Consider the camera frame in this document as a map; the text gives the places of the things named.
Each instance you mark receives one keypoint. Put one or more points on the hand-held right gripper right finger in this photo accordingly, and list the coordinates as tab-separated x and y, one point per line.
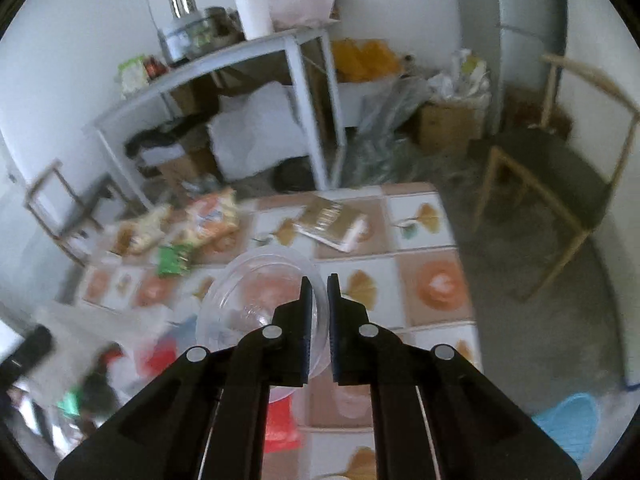
340	345

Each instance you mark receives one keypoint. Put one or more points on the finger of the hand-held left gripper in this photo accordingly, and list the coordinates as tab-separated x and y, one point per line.
27	350

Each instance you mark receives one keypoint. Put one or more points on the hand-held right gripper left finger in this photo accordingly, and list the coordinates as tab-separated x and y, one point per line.
295	345

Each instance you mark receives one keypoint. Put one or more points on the clear plastic container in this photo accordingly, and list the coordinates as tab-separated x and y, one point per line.
240	300

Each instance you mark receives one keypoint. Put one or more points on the red object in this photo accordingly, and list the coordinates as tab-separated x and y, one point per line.
282	425

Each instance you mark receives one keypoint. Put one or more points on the ginkgo patterned tablecloth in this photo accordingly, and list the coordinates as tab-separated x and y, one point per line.
430	320

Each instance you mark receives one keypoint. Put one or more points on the tan snack packet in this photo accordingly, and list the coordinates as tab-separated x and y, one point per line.
123	241

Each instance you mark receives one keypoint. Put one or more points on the small green packet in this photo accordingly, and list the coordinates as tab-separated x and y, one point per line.
172	260

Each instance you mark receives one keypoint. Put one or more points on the orange white snack packet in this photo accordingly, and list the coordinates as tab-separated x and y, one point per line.
212	215

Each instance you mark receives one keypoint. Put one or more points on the wooden chair with dark seat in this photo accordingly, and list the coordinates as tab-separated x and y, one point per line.
92	195
550	170

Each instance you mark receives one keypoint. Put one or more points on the black round object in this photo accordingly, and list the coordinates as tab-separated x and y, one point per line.
295	175

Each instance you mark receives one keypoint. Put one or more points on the yellow snack packet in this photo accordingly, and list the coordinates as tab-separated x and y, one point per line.
150	230

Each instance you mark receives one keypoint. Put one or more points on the white sack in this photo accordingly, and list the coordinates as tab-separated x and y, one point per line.
255	130

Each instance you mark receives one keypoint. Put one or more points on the clear plastic wrap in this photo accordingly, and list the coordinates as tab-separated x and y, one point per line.
385	120

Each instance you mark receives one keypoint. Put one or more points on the cardboard box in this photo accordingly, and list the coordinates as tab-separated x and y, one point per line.
447	130

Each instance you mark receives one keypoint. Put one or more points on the blue plastic wastebasket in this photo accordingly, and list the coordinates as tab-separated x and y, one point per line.
570	425

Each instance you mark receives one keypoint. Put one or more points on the black cloth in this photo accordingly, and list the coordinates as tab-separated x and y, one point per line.
165	135

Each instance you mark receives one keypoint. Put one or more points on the orange plastic bag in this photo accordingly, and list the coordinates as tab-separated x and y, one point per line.
362	62

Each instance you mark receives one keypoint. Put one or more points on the white crumpled plastic bag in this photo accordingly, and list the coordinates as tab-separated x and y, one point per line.
460	77

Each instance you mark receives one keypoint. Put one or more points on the green box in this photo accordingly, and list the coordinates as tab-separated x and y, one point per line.
132	75

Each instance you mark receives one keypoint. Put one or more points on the white side table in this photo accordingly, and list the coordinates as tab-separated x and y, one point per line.
225	52

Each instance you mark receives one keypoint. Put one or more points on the dark sauce jar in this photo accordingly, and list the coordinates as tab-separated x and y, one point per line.
156	67

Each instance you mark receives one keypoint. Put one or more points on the white paper roll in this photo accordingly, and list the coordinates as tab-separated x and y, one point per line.
252	10

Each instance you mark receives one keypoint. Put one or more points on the pink plastic bag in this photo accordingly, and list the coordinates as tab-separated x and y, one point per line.
302	2

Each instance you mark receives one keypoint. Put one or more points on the white refrigerator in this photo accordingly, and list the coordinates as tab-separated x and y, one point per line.
530	10

